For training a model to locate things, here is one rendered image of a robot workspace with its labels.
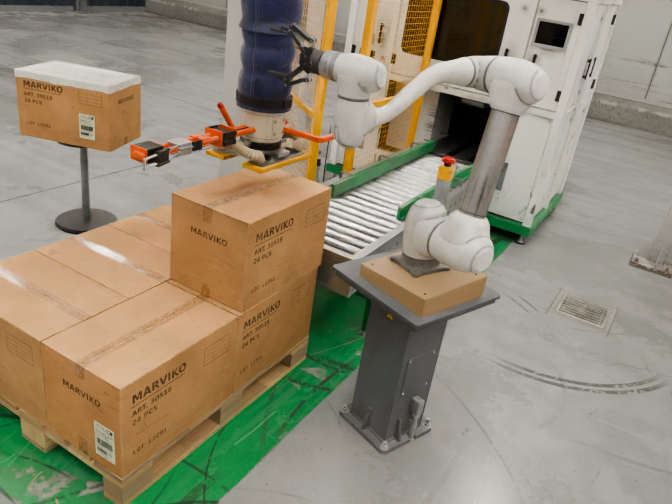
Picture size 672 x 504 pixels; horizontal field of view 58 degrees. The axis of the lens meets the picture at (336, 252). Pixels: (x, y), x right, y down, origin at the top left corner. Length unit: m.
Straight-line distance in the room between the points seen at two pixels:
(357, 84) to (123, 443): 1.42
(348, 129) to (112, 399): 1.17
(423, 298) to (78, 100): 2.56
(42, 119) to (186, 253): 1.86
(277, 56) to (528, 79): 0.91
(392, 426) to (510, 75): 1.52
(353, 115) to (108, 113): 2.26
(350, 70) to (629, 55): 9.58
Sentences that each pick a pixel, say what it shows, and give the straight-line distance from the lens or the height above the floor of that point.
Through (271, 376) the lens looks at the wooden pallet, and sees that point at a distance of 3.04.
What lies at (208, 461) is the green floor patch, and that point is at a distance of 2.65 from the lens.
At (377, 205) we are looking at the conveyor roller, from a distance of 3.76.
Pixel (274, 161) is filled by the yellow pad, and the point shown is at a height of 1.12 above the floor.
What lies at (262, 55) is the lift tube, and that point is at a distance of 2.39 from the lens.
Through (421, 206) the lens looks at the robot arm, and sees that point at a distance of 2.34.
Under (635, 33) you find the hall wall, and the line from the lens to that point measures 11.29.
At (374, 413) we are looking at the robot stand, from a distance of 2.78.
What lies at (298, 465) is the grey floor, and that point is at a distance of 2.66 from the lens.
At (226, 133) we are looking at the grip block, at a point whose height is 1.25.
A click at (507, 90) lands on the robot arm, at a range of 2.17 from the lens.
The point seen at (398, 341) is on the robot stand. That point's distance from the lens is 2.51.
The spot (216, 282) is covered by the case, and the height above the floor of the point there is 0.63.
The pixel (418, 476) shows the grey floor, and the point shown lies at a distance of 2.73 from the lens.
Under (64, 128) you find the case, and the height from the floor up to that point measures 0.72.
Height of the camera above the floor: 1.90
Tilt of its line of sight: 26 degrees down
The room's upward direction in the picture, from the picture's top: 9 degrees clockwise
